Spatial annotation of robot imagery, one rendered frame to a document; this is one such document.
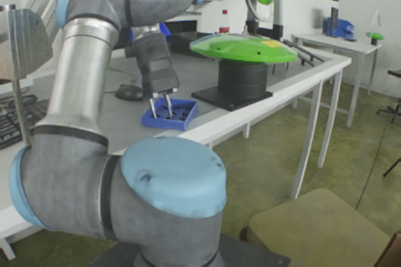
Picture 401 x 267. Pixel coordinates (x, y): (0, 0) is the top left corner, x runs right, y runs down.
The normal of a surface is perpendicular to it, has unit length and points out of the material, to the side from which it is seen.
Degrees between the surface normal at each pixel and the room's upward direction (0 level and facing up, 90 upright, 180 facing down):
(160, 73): 59
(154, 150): 5
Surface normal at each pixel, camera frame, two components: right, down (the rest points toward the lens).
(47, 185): -0.01, -0.27
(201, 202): 0.55, 0.30
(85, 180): 0.02, -0.51
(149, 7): 0.40, 0.63
